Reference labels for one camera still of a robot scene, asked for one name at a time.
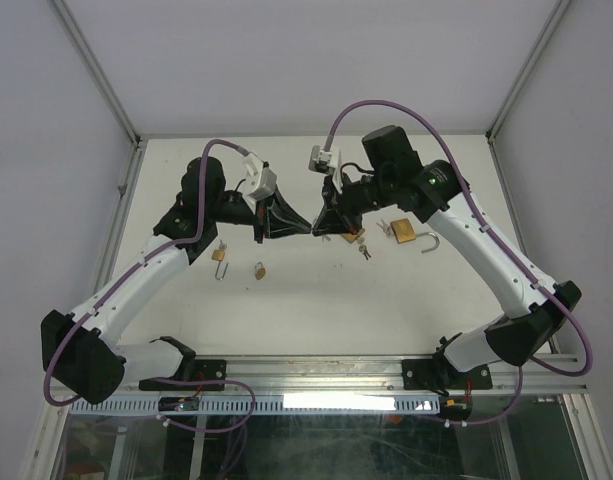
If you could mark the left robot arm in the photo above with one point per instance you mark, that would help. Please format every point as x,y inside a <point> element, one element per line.
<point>81,349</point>

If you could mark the aluminium frame post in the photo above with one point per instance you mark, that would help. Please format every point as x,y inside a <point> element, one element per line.
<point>538,48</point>
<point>81,45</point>

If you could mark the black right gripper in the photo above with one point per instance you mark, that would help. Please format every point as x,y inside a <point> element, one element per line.
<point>328,222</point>

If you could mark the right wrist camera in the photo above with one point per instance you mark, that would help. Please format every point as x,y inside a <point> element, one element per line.
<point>327,162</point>

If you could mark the aluminium front rail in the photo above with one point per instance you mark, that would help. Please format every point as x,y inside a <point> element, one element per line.
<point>281,374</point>

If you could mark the right aluminium frame post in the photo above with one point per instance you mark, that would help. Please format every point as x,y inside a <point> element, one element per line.
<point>538,48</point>

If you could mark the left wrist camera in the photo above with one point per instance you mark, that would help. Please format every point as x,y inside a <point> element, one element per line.
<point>260,181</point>

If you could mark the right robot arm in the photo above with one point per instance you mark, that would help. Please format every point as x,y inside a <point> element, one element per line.
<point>533,303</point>

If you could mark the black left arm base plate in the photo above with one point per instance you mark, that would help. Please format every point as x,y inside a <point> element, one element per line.
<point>202,369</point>

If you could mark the large brass padlock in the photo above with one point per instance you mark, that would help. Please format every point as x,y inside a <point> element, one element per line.
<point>403,232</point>

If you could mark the brass padlock with keys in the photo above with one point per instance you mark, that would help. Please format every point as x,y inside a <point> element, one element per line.
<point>259,271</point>

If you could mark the medium brass padlock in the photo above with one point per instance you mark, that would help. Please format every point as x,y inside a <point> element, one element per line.
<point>350,238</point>

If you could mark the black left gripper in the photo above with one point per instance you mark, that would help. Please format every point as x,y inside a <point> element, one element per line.
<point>275,229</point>

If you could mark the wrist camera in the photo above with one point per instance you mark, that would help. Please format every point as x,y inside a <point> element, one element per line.
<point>260,181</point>
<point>327,162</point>

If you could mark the grey slotted cable duct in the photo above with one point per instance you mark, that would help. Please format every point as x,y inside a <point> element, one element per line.
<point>286,404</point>

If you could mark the small brass padlock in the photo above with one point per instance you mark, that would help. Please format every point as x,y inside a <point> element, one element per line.
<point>219,257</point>

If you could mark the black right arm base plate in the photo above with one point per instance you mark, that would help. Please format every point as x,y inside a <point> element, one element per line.
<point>440,377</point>

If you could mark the left aluminium frame post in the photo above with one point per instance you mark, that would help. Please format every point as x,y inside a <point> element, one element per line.
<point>81,45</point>

